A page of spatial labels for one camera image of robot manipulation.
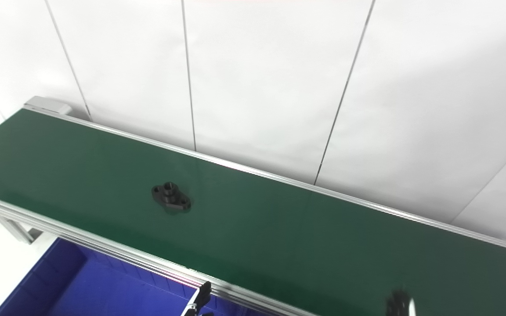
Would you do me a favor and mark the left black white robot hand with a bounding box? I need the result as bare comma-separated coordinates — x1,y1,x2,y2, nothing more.
182,281,212,316

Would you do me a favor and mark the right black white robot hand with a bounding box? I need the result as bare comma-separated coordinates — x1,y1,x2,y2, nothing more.
385,290,415,316

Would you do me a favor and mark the black flanged machine part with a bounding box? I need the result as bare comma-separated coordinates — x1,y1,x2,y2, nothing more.
151,182,192,214

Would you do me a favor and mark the green conveyor belt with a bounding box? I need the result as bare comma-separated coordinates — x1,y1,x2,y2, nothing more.
0,96,506,316

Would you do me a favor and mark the blue plastic bin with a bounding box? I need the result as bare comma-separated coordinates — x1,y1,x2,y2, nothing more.
0,237,253,316

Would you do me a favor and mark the grey conveyor support leg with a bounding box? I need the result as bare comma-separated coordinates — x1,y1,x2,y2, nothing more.
0,214,43,245

